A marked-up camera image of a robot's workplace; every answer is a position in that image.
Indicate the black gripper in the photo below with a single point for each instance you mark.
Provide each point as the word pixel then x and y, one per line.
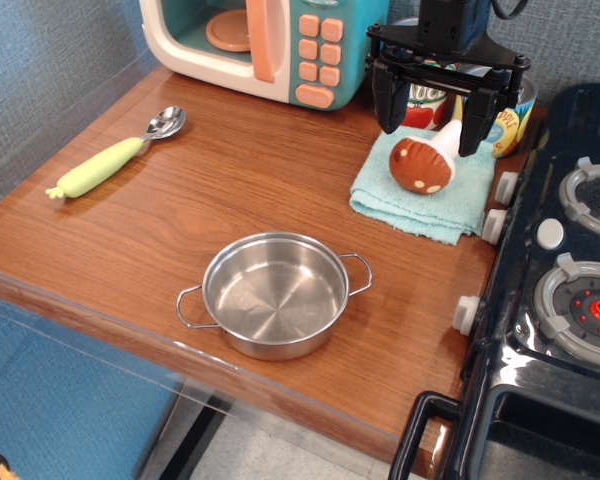
pixel 446 32

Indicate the brown plush mushroom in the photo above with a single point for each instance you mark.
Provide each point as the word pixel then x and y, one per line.
pixel 426 166

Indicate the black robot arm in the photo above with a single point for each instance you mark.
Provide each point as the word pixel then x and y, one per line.
pixel 449 50

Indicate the light blue cloth napkin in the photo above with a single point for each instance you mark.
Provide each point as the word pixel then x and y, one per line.
pixel 445 216

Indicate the tomato sauce can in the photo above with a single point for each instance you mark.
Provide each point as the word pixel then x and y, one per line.
pixel 425 108

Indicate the pineapple can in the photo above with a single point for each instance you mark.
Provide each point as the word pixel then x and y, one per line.
pixel 510 125

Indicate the toy microwave oven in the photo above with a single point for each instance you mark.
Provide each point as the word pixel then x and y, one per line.
pixel 305 53

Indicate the stainless steel pan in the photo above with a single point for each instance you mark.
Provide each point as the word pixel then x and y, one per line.
pixel 276 296

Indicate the black toy stove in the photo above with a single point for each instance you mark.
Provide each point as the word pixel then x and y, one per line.
pixel 530 403

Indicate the spoon with green handle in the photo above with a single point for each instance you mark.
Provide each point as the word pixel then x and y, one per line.
pixel 99 168

